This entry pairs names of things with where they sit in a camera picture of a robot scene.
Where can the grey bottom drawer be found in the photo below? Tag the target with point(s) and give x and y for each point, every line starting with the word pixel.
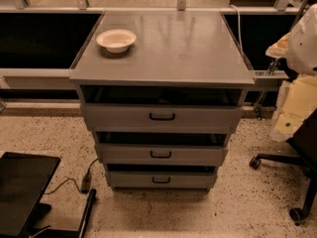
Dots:
pixel 161 180

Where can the grey drawer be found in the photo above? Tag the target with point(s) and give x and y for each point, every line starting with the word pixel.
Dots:
pixel 128 154
pixel 161 180
pixel 160 119

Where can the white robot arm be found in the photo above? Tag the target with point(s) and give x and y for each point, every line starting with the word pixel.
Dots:
pixel 296 100

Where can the grey drawer cabinet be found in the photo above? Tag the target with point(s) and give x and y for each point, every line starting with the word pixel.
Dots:
pixel 187 58

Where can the grey top drawer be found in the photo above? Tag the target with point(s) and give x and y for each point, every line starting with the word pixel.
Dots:
pixel 160 119

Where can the grey middle drawer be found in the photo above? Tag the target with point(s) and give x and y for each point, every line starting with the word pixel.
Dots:
pixel 128 154

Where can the white bowl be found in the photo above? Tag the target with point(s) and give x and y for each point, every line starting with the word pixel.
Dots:
pixel 116 41

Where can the metal diagonal rod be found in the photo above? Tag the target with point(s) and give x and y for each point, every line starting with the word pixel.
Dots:
pixel 269 83

